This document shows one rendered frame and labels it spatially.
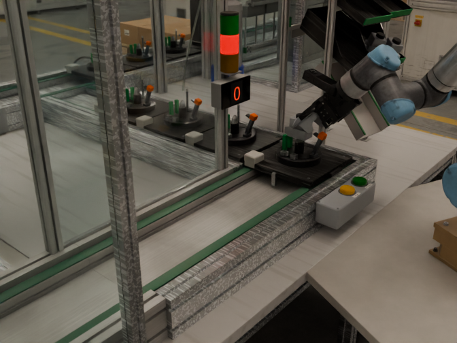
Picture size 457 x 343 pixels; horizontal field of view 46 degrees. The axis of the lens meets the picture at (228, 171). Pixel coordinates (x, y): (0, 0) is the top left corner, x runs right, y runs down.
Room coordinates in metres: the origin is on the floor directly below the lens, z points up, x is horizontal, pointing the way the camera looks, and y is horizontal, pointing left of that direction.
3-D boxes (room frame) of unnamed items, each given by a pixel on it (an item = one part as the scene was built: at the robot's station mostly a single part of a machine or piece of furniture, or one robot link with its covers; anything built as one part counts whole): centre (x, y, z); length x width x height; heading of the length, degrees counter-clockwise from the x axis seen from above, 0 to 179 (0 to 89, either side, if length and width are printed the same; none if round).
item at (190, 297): (1.20, -0.15, 0.91); 0.89 x 0.06 x 0.11; 140
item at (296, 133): (1.52, -0.21, 1.08); 0.08 x 0.04 x 0.07; 50
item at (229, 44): (1.44, 0.00, 1.33); 0.05 x 0.05 x 0.05
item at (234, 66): (1.44, 0.00, 1.28); 0.05 x 0.05 x 0.05
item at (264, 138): (1.68, -0.02, 1.01); 0.24 x 0.24 x 0.13; 50
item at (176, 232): (1.30, 0.00, 0.91); 0.84 x 0.28 x 0.10; 140
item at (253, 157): (1.50, -0.08, 0.97); 0.05 x 0.05 x 0.04; 50
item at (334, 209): (1.31, -0.32, 0.93); 0.21 x 0.07 x 0.06; 140
